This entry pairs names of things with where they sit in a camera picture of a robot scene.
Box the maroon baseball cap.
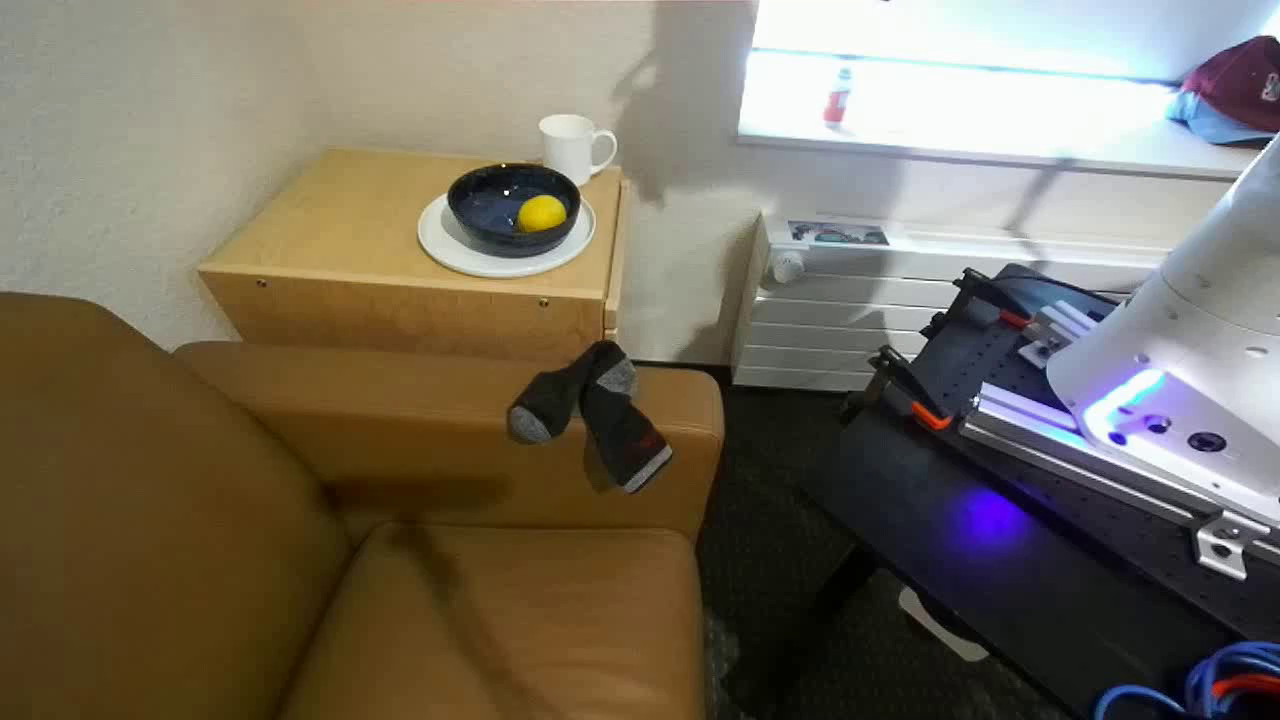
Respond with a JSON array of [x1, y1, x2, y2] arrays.
[[1180, 34, 1280, 132]]

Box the dark blue bowl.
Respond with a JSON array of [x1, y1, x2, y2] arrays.
[[443, 161, 584, 261]]

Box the white storage bin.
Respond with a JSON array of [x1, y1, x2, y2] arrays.
[[727, 210, 1166, 395]]

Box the light wooden nightstand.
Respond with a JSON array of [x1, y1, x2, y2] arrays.
[[196, 143, 634, 367]]

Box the white ceramic mug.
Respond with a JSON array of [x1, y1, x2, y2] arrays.
[[537, 114, 624, 187]]

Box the brown leather armchair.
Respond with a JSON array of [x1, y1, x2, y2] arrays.
[[0, 291, 731, 720]]

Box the blue cable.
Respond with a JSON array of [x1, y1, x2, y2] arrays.
[[1092, 638, 1280, 720]]

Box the light blue cap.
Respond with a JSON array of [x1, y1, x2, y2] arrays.
[[1170, 90, 1280, 150]]

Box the orange cable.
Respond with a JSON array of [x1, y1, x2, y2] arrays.
[[1206, 670, 1280, 706]]

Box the black clamp with orange handle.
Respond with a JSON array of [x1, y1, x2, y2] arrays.
[[949, 263, 1061, 343], [870, 341, 970, 441]]

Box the aluminium mounting rail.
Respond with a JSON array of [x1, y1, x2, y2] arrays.
[[958, 378, 1280, 586]]

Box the white paper scrap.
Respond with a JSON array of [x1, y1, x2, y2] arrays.
[[891, 586, 993, 670]]

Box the yellow lemon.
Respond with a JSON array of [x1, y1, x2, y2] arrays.
[[517, 194, 572, 235]]

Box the white round plate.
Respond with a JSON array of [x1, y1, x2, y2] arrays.
[[412, 187, 599, 279]]

